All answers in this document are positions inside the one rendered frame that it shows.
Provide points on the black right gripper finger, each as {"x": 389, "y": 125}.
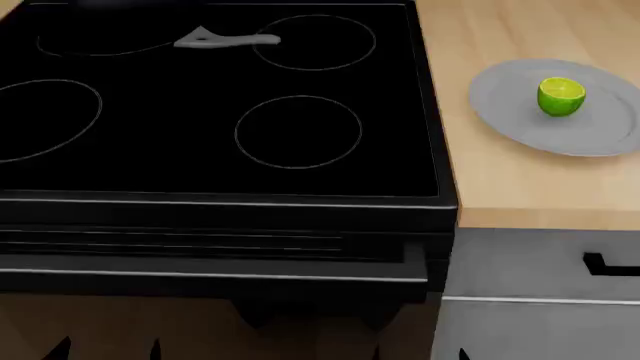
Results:
{"x": 465, "y": 355}

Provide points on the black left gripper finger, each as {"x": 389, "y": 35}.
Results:
{"x": 156, "y": 352}
{"x": 61, "y": 351}

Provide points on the grey oval plate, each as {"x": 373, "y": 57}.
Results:
{"x": 505, "y": 108}

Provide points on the green halved lime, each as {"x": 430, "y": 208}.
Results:
{"x": 560, "y": 98}

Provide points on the plain grey cabinet drawer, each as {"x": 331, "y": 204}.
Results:
{"x": 530, "y": 330}

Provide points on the black glass-top electric stove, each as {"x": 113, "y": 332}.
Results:
{"x": 200, "y": 131}

